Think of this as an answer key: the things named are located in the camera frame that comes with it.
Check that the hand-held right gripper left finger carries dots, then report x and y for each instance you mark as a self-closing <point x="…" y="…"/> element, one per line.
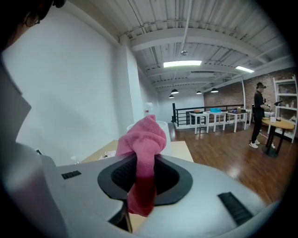
<point x="81" y="186"/>

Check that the white table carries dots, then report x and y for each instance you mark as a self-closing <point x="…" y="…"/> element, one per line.
<point x="239" y="113"/>
<point x="216" y="112"/>
<point x="198" y="113"/>

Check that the round wooden table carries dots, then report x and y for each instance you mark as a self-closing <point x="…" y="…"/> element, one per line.
<point x="279" y="124"/>

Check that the clear water jug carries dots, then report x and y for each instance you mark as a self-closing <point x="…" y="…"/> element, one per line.
<point x="148" y="109"/>

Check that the person's head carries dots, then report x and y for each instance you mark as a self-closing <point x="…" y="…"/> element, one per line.
<point x="21" y="25"/>

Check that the white table lamp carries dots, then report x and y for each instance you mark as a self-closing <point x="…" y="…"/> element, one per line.
<point x="166" y="137"/>

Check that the white shelf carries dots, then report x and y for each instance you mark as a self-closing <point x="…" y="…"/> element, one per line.
<point x="286" y="81"/>

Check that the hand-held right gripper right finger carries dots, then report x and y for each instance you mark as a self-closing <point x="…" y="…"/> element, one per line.
<point x="205" y="186"/>

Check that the pink cloth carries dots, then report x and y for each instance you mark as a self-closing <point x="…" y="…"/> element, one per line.
<point x="144" y="137"/>

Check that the dark boxes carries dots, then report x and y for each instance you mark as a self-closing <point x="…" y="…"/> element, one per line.
<point x="238" y="110"/>

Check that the orange tray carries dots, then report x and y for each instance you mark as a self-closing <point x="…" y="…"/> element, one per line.
<point x="198" y="111"/>

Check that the black railing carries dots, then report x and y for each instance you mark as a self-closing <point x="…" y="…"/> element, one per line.
<point x="174" y="114"/>

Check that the long ceiling light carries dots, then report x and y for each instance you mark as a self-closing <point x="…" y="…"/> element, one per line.
<point x="182" y="64"/>
<point x="244" y="69"/>

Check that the person's glasses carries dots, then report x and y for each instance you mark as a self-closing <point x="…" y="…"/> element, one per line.
<point x="32" y="22"/>

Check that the blue box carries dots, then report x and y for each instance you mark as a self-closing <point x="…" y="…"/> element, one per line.
<point x="215" y="110"/>

